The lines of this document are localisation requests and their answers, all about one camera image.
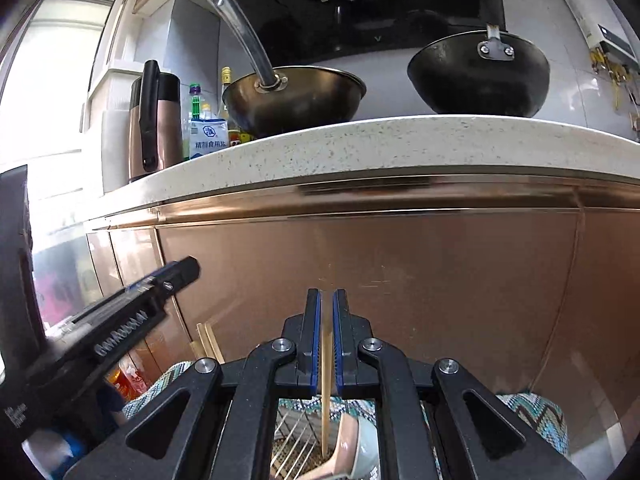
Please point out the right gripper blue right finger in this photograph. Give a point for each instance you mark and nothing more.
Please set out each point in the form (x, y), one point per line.
(343, 342)

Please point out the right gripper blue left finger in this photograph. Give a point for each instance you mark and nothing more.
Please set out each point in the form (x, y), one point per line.
(309, 344)

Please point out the blue white gloved left hand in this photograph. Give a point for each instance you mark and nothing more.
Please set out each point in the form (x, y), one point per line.
(53, 451)

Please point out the orange oil bottle on floor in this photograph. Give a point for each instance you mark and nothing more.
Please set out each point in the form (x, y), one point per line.
(128, 379)

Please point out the zigzag patterned cloth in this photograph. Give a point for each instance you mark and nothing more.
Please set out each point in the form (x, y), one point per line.
(296, 445)

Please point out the copper lower cabinets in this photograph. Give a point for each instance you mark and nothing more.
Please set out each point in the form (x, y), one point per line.
(531, 282)

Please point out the white salt bag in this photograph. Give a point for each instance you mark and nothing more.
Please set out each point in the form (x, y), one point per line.
(207, 136)

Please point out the copper electric kettle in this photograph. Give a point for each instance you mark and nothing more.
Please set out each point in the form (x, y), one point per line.
(155, 135)

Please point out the bronze wok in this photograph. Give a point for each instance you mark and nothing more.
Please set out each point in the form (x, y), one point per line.
(275, 100)

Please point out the white storage box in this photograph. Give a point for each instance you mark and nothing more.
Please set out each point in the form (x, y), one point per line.
(105, 125)

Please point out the green bottle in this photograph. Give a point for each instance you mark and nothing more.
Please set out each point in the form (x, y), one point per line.
(195, 103)

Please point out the yellow cap oil bottle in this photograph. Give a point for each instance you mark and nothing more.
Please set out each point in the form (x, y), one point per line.
(226, 80)

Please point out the black wok with lid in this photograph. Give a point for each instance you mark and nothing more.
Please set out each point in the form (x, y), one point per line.
(483, 72)

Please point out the black range hood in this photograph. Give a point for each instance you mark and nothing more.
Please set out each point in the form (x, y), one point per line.
(299, 32)

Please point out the white gas water heater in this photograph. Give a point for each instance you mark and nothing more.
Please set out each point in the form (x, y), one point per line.
(602, 29)

